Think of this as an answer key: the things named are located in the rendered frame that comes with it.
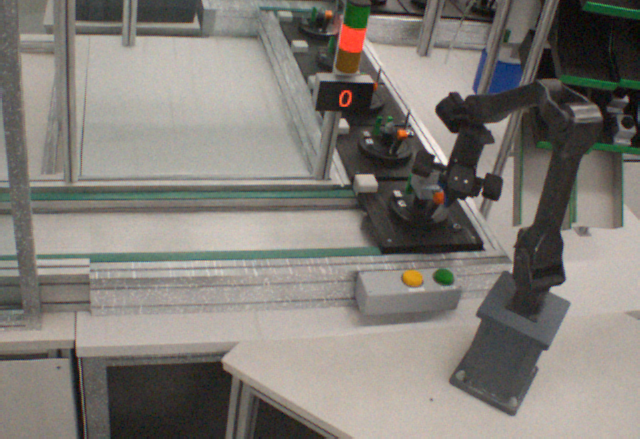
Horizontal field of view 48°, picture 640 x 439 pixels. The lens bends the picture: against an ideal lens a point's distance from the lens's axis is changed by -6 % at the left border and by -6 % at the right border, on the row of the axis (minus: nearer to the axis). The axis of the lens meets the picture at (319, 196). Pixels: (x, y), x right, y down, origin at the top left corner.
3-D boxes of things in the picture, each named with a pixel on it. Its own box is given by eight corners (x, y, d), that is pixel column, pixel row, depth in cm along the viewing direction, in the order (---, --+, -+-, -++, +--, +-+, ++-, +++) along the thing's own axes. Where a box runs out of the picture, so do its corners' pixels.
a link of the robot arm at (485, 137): (502, 134, 140) (478, 105, 146) (478, 137, 138) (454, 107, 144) (491, 162, 144) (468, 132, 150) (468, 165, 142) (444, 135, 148)
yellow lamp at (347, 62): (361, 74, 156) (365, 53, 154) (338, 73, 155) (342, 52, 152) (354, 63, 160) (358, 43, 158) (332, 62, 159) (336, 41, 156)
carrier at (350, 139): (442, 184, 185) (455, 140, 178) (350, 184, 179) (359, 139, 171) (411, 132, 204) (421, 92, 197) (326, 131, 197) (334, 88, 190)
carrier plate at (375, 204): (482, 250, 165) (484, 242, 164) (381, 254, 159) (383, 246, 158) (444, 187, 184) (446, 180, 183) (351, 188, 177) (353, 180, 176)
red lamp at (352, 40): (365, 52, 154) (369, 31, 151) (342, 51, 152) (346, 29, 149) (358, 42, 157) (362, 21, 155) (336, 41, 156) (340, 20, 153)
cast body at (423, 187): (437, 199, 165) (444, 173, 161) (419, 199, 164) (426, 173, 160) (424, 177, 172) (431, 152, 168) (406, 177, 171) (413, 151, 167)
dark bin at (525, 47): (588, 155, 160) (603, 136, 154) (534, 148, 158) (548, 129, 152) (567, 57, 174) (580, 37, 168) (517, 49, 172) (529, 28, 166)
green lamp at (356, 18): (369, 30, 151) (374, 8, 148) (346, 29, 149) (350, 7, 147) (363, 21, 155) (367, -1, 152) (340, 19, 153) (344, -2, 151)
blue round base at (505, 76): (522, 106, 251) (534, 67, 243) (482, 104, 247) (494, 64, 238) (503, 84, 263) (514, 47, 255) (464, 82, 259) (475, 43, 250)
